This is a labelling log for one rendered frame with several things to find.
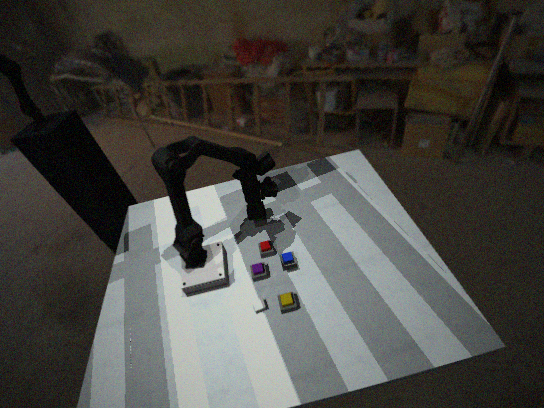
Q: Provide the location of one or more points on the yellow button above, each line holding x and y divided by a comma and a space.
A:
287, 302

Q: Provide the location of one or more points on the red button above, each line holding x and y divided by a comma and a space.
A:
266, 249

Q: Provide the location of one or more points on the blue button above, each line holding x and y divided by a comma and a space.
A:
288, 261

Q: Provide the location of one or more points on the purple button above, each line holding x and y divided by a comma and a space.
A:
258, 272

